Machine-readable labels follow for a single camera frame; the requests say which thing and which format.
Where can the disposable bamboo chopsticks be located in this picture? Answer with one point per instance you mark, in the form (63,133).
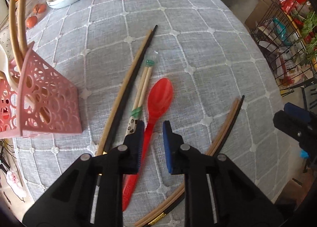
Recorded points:
(140,97)

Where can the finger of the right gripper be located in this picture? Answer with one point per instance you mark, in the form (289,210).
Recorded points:
(297,112)
(296,130)

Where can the grey checked tablecloth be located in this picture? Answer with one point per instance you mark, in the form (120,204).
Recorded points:
(202,48)

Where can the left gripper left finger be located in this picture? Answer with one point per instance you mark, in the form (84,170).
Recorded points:
(89,192)

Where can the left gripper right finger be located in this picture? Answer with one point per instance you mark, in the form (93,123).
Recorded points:
(217,192)

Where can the pink perforated utensil holder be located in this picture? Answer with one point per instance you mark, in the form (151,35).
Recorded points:
(44,103)

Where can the glass jar with tomatoes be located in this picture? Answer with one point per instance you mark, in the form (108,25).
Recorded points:
(37,14)

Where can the white plastic spoon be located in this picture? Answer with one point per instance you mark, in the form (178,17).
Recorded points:
(5,69)

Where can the floral cloth on table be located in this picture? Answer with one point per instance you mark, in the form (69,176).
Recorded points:
(5,39)

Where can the green leafy vegetable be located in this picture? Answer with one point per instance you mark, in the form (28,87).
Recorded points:
(306,29)

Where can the dark brown-black chopstick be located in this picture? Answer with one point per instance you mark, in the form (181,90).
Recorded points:
(126,96)

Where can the black chopstick gold band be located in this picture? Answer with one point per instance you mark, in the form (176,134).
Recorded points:
(223,127)

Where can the black wire rack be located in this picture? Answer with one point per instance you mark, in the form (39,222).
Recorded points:
(271,27)

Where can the red plastic spoon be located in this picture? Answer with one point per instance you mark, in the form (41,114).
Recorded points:
(159,100)

